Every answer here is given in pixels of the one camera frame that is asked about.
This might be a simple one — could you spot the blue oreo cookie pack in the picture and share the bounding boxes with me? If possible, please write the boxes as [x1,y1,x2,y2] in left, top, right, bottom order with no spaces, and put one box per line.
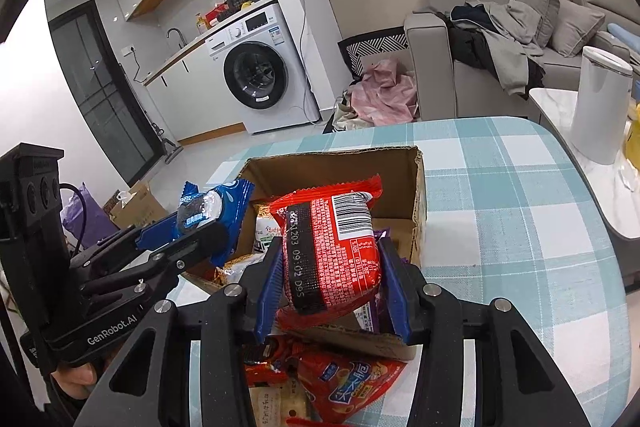
[176,178,255,267]

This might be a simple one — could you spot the white red noodle snack bag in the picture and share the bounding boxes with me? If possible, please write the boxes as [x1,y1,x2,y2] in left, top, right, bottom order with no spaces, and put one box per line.
[253,202,281,254]

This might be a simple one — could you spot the red barcode snack pack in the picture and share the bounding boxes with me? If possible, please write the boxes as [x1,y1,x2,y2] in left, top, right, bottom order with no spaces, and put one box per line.
[269,174,383,331]

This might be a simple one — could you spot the left hand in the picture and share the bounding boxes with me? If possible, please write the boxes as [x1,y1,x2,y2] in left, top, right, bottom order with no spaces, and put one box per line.
[52,363,98,400]

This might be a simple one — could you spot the cardboard box on floor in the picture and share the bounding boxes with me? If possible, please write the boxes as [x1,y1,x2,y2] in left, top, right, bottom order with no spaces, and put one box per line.
[103,181,168,230]

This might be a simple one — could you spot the orange white fries snack bag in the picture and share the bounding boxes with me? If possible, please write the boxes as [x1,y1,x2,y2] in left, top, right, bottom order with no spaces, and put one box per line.
[214,254,265,286]

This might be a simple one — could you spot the purple white snack packet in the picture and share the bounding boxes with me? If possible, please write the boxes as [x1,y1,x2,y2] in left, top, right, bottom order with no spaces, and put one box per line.
[351,229,396,335]

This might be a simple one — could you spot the small red cookie pack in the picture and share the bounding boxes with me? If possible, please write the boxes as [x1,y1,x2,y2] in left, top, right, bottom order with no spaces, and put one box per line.
[243,335,292,387]

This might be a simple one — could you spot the beige bread packet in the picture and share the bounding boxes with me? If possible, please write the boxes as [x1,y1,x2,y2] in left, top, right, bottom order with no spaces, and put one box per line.
[250,378,311,427]

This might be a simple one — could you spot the red crisp cone snack bag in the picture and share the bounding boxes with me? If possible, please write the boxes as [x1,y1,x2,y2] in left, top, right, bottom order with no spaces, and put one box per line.
[288,340,406,424]

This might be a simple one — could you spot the teal plaid tablecloth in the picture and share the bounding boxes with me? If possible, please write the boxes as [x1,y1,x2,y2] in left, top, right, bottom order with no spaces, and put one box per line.
[178,116,631,426]

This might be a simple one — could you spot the black glass door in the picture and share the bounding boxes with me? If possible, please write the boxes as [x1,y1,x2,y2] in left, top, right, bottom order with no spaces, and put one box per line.
[49,0,163,185]

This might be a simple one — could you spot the brown SF cardboard box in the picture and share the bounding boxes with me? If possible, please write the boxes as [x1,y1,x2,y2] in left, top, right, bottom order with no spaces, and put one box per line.
[213,146,426,362]

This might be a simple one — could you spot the white washing machine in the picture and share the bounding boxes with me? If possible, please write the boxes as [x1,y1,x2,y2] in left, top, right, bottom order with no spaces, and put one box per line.
[205,0,320,134]

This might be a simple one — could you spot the pink cloth pile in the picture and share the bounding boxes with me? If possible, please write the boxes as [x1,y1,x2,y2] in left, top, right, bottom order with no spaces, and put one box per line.
[350,58,418,127]

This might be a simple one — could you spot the white marble coffee table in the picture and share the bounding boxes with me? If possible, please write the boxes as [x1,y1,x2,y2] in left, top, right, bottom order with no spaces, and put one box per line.
[529,89,639,241]

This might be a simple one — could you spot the grey sofa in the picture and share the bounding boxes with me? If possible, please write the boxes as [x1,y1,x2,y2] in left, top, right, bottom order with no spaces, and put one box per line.
[405,0,639,120]

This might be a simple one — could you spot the white cylindrical bin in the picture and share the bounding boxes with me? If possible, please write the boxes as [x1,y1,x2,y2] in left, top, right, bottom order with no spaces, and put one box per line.
[570,46,634,165]

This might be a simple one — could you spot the yellow plastic bag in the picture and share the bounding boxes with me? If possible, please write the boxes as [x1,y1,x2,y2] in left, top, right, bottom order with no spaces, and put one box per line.
[624,104,640,171]

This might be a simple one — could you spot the black patterned laundry basket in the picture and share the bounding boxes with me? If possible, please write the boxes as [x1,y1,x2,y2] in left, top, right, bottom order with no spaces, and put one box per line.
[337,26,409,79]

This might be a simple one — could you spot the grey clothes pile on sofa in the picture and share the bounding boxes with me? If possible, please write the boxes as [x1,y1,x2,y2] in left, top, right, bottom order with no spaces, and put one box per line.
[447,0,546,100]

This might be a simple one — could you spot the grey sofa cushion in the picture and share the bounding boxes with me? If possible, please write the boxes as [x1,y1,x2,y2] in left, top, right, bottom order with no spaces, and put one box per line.
[550,0,605,57]

